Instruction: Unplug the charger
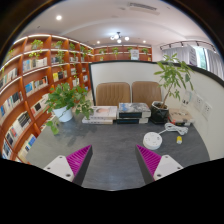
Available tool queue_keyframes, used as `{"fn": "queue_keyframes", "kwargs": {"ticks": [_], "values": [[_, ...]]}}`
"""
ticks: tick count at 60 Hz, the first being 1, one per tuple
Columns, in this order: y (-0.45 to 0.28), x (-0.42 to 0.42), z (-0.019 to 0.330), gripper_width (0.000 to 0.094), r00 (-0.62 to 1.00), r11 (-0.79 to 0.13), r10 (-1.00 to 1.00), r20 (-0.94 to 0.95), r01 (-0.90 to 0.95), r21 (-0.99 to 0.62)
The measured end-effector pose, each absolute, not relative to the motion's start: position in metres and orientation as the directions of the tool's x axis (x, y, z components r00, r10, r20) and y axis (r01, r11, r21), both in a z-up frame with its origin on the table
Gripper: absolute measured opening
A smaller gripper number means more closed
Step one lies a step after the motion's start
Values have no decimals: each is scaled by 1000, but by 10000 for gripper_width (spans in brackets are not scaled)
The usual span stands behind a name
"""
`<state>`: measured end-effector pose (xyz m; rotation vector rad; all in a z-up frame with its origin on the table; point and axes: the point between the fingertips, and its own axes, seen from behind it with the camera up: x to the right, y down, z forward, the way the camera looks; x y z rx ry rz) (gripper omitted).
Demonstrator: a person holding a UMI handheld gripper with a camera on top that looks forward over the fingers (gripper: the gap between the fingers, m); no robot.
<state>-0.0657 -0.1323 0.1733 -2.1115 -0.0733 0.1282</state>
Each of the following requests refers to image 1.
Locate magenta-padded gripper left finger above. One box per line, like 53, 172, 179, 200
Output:
43, 144, 94, 187

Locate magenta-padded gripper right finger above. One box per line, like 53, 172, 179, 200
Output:
134, 144, 184, 186

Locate round white power strip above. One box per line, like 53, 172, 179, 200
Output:
142, 131, 164, 151

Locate red and black book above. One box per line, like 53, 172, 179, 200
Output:
169, 119, 193, 128

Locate large beige book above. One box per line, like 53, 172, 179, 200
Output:
167, 107, 195, 124

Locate dark thick book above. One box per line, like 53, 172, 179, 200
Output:
115, 116, 150, 125

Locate thin white book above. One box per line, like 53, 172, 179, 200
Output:
81, 116, 115, 125

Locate grey photo cover book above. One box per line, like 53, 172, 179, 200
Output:
116, 102, 152, 119

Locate leafy plant in white pot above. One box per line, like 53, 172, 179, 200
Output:
44, 82, 95, 136

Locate white book with pink cover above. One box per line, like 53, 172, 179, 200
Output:
88, 105, 119, 121

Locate clear acrylic sign stand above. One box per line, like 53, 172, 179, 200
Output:
182, 89, 195, 108

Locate orange wooden bookshelf unit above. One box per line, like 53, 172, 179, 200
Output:
0, 33, 154, 164

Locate tall plant in black pot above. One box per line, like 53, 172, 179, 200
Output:
149, 52, 195, 125

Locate white curtain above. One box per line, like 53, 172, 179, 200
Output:
162, 45, 224, 82

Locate white and purple placard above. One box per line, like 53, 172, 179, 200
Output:
187, 44, 199, 67

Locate small white framed sign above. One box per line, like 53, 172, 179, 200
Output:
130, 48, 140, 61

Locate black chandelier with round bulbs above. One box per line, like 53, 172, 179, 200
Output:
109, 31, 131, 45

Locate recessed ceiling spotlights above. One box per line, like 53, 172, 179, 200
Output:
54, 14, 149, 46

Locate ceiling air vent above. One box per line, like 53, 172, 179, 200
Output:
127, 1, 161, 16

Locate white power strip cable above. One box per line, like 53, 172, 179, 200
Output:
157, 121, 190, 136

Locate white wall socket plate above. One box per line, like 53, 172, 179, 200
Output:
201, 101, 214, 121
194, 94, 205, 112

